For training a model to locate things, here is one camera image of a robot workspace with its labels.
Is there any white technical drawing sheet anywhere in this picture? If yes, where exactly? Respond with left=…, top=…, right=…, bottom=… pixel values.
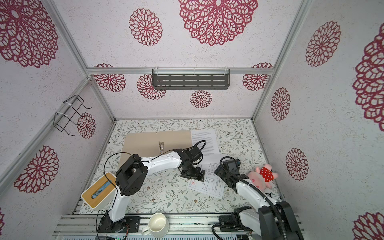
left=188, top=154, right=225, bottom=199

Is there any white printed text sheet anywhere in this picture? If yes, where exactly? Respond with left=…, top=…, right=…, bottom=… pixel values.
left=191, top=129, right=220, bottom=156

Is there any beige manila folder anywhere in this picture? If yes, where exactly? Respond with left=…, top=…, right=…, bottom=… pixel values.
left=119, top=131, right=193, bottom=175

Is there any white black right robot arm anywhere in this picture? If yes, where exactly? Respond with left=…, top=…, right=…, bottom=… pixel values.
left=211, top=156, right=304, bottom=240

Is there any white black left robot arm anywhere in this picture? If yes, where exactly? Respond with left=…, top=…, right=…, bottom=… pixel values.
left=105, top=146, right=205, bottom=223

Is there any pink pig plush toy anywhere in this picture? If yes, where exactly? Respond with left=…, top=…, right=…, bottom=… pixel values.
left=247, top=164, right=279, bottom=192

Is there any white ceramic mug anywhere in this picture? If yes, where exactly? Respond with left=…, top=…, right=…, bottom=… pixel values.
left=141, top=213, right=170, bottom=238

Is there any white wooden-top tissue box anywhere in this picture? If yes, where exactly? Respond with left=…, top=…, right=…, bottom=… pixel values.
left=81, top=172, right=117, bottom=211

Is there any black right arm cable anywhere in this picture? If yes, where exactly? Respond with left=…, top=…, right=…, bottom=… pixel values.
left=211, top=155, right=286, bottom=240

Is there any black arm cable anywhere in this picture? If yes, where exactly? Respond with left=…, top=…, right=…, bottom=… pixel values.
left=211, top=155, right=286, bottom=240
left=95, top=139, right=208, bottom=240

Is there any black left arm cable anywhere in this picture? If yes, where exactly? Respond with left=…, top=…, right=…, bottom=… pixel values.
left=95, top=139, right=208, bottom=240

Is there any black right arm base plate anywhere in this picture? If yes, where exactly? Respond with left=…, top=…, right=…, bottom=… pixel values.
left=219, top=206, right=252, bottom=232

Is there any grey slotted wall shelf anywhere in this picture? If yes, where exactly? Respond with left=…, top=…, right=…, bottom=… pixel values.
left=152, top=69, right=231, bottom=90

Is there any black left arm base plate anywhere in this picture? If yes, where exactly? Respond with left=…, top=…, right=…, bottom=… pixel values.
left=97, top=214, right=141, bottom=234

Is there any black wire wall rack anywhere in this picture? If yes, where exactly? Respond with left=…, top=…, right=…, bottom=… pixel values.
left=53, top=95, right=92, bottom=137

